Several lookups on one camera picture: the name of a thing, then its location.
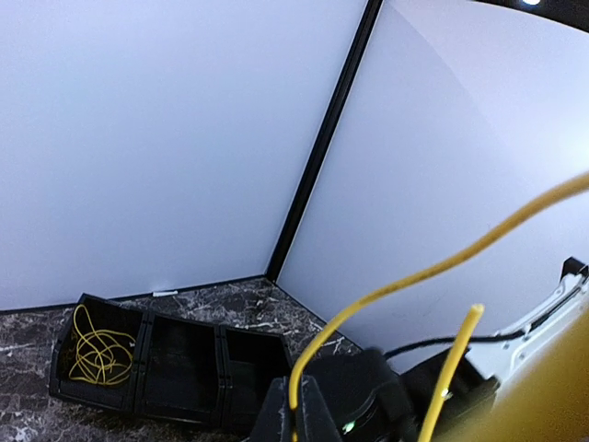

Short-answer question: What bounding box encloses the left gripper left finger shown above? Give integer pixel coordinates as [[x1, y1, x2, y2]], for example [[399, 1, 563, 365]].
[[248, 377, 291, 442]]

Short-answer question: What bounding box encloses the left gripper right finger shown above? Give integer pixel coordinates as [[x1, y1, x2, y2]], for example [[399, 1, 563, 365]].
[[295, 375, 339, 442]]

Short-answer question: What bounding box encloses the remaining yellow cable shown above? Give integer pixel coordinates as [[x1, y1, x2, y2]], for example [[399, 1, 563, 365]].
[[288, 170, 589, 442]]

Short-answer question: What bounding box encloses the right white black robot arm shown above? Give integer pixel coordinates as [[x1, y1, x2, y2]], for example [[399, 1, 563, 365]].
[[306, 257, 588, 441]]

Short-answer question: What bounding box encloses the black three-compartment bin tray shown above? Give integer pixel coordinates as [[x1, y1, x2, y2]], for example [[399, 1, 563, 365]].
[[49, 294, 292, 434]]

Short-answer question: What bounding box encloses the right black frame post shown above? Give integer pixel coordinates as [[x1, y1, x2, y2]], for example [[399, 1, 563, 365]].
[[264, 0, 383, 284]]

